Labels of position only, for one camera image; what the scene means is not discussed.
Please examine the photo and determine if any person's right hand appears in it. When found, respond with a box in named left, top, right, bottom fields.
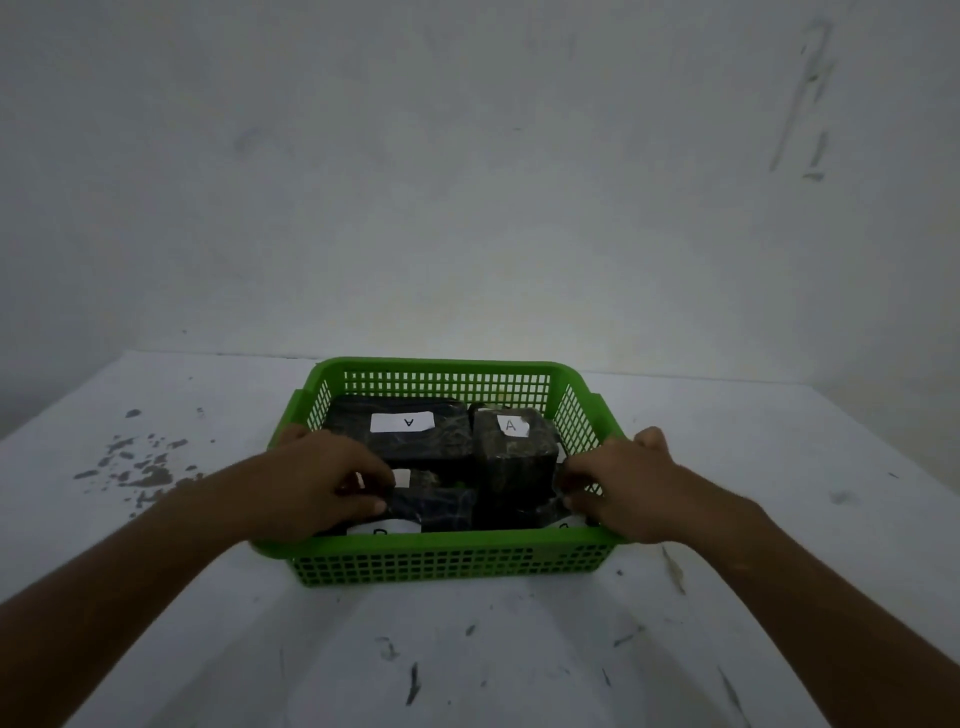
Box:
left=558, top=426, right=726, bottom=546

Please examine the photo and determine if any person's left hand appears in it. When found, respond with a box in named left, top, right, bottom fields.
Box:
left=249, top=423, right=397, bottom=545

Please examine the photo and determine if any green plastic mesh basket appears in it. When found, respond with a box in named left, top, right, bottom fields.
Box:
left=252, top=357, right=630, bottom=588

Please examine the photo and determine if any person's left forearm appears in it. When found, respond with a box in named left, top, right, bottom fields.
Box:
left=0, top=466, right=265, bottom=728

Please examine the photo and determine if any person's right forearm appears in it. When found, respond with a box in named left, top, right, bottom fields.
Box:
left=701, top=483, right=960, bottom=728

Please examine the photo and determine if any wide black wrapped block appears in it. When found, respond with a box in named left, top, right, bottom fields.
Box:
left=323, top=395, right=476, bottom=483

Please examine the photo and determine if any tall black wrapped block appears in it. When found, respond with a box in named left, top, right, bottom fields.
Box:
left=471, top=405, right=563, bottom=520

